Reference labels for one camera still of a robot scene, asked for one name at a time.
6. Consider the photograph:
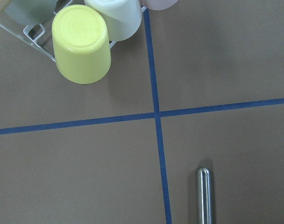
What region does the steel muddler with black tip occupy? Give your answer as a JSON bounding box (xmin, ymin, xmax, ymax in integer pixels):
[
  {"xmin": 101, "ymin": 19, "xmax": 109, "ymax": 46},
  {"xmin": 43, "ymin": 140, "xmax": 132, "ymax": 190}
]
[{"xmin": 196, "ymin": 167, "xmax": 213, "ymax": 224}]

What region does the green cup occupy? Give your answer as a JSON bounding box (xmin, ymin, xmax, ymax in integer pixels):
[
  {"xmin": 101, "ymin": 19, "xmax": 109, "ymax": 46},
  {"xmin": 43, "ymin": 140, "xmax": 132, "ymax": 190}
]
[{"xmin": 5, "ymin": 0, "xmax": 57, "ymax": 25}]

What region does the white cup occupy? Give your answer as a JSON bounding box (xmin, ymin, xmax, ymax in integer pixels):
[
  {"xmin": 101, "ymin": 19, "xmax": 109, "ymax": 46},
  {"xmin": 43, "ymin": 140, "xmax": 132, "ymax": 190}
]
[{"xmin": 85, "ymin": 0, "xmax": 142, "ymax": 42}]

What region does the white wire cup rack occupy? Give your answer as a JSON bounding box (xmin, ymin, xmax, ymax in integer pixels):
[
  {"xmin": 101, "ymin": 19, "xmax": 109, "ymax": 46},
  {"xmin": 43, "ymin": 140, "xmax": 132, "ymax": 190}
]
[{"xmin": 0, "ymin": 0, "xmax": 148, "ymax": 63}]

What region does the pink cup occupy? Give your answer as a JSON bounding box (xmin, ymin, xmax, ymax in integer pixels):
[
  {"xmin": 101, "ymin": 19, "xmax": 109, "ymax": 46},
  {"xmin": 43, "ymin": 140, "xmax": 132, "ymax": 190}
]
[{"xmin": 140, "ymin": 0, "xmax": 178, "ymax": 10}]

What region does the yellow cup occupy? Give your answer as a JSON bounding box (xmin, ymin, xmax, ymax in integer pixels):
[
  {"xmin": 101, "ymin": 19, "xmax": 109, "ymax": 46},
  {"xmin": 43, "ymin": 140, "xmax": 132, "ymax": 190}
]
[{"xmin": 52, "ymin": 5, "xmax": 111, "ymax": 84}]

